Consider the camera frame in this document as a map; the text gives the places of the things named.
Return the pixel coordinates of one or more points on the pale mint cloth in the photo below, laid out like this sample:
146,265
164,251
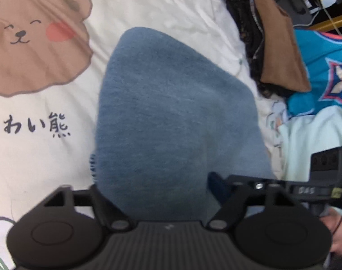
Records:
300,146

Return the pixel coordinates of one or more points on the bear print bed sheet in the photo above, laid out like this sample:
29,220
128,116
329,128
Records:
47,160

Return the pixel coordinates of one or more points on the teal printed cloth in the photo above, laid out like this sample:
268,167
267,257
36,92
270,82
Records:
314,50

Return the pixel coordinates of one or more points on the brown folded blanket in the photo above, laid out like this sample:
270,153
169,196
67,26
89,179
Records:
280,47

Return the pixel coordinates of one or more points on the curved wooden bar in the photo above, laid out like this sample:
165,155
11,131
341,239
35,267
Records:
337,22

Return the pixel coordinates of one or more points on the light blue jeans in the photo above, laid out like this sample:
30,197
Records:
173,104

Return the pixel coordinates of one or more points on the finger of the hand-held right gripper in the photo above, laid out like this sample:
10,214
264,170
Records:
308,192

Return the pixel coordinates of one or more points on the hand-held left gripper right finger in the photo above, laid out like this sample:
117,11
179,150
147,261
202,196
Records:
217,187

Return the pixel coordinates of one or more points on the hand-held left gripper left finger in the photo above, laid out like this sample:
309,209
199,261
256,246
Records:
106,211

